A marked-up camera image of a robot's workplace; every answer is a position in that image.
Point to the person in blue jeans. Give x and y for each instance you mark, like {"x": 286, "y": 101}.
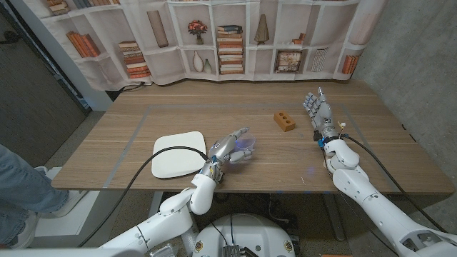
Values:
{"x": 21, "y": 185}

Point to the white floor platform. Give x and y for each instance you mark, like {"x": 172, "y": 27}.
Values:
{"x": 60, "y": 225}

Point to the grey table leg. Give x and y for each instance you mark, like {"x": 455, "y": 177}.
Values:
{"x": 333, "y": 217}

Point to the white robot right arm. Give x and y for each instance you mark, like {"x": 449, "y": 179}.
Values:
{"x": 382, "y": 210}

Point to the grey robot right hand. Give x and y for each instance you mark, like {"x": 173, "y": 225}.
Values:
{"x": 323, "y": 114}

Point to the dark grey partition panel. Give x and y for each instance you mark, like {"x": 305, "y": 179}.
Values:
{"x": 35, "y": 107}

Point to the silver metal bracket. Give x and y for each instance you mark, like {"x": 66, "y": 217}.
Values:
{"x": 165, "y": 251}

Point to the clear plastic measuring cup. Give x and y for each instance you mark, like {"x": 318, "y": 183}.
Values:
{"x": 248, "y": 142}

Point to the white table leg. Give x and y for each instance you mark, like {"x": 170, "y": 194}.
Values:
{"x": 156, "y": 203}

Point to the white round robot torso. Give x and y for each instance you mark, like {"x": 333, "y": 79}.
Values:
{"x": 250, "y": 235}

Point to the white cylinder with orange label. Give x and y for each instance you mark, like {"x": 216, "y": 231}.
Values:
{"x": 189, "y": 242}

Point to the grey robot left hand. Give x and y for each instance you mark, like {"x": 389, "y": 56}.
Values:
{"x": 223, "y": 150}

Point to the printed bookshelf backdrop cloth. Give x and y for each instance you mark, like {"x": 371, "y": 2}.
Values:
{"x": 171, "y": 64}

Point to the white paper plate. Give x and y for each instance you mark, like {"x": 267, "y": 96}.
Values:
{"x": 178, "y": 164}

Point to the orange wooden block with holes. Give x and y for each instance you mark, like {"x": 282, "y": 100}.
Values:
{"x": 284, "y": 123}

